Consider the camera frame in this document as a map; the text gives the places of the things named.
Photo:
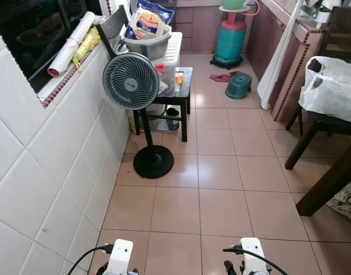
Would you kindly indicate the small white plastic container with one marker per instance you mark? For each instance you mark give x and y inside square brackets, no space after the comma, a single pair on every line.
[322,16]

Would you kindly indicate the yellow plastic bag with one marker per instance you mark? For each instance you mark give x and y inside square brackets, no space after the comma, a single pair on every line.
[88,47]

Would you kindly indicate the large metal basin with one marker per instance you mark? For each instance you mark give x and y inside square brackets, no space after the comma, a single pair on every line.
[148,47]

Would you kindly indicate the rolled white paper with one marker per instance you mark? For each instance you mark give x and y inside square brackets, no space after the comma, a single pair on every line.
[72,43]

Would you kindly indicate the clear plastic container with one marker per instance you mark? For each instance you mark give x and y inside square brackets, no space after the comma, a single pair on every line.
[166,80]

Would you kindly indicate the white plastic crate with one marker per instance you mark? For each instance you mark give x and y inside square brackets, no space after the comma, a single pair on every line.
[174,48]

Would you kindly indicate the small dark side table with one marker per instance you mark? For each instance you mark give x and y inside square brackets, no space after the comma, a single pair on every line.
[186,86]

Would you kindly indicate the white plastic bag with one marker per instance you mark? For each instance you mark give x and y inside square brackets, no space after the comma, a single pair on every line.
[330,97]
[335,67]

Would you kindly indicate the grey marble table dark legs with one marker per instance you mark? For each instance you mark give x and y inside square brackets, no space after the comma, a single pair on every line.
[330,183]

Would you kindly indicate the white leaning board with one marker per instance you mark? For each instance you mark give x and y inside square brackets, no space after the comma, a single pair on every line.
[275,63]

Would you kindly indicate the green plastic bowl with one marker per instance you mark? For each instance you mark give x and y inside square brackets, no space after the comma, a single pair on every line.
[234,3]

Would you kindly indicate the dark folded chair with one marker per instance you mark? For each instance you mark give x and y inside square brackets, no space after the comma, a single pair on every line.
[113,26]

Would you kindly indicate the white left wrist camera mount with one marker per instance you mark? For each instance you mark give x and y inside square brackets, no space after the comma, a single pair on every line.
[119,255]

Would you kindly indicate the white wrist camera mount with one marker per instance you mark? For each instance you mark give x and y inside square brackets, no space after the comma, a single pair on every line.
[119,255]
[254,255]

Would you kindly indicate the pink cloth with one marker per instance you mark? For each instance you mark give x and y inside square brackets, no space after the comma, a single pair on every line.
[220,77]

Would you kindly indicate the dark window opening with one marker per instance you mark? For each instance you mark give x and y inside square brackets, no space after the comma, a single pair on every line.
[26,34]

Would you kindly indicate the brown tiled kitchen counter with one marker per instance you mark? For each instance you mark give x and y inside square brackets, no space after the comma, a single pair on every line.
[306,64]

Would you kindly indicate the colourful printed bag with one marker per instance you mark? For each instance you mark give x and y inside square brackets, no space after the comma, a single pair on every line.
[348,200]

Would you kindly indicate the blue printed snack bag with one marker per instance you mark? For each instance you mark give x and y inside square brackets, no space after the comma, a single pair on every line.
[149,20]

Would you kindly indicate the teal plastic stool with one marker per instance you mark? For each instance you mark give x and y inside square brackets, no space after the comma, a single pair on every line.
[238,86]

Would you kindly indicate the dark wooden chair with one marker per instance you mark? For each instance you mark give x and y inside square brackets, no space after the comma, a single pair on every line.
[330,127]

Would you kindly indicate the teal gas cylinder red top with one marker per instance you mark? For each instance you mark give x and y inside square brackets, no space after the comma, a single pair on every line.
[229,40]

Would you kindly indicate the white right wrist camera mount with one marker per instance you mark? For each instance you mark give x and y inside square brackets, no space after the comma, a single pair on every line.
[254,255]

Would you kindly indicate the small orange bottle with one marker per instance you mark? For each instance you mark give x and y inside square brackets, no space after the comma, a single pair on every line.
[178,83]

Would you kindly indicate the grey standing fan black base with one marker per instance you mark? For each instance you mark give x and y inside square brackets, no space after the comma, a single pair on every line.
[131,80]

